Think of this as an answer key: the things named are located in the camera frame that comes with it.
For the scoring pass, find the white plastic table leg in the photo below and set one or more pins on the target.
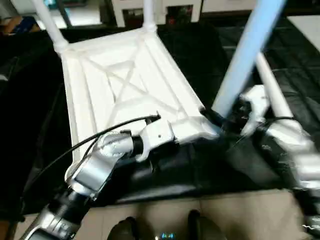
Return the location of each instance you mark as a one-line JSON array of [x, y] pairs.
[[50, 22], [148, 12], [272, 85], [250, 55]]

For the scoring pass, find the white plastic table top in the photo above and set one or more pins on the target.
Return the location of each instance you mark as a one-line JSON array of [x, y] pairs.
[[125, 82]]

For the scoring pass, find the black mat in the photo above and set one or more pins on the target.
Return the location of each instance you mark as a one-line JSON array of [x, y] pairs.
[[212, 162]]

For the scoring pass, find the dark left robot foot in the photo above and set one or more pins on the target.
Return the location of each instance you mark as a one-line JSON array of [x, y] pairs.
[[123, 228]]

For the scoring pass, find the white flat board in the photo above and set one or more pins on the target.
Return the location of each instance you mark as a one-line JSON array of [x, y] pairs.
[[306, 32]]

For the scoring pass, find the white drawer unit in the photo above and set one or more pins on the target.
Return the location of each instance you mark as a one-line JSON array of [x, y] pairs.
[[230, 5]]

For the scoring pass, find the white glass door cabinet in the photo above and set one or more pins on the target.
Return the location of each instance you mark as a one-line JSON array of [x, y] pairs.
[[160, 10]]

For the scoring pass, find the grey metal pole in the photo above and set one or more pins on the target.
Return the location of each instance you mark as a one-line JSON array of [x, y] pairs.
[[64, 12]]

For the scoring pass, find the blue printed package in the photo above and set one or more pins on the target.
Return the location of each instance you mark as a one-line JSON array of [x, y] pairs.
[[21, 26]]

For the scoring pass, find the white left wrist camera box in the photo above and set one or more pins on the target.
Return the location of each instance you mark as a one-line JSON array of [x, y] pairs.
[[156, 135]]

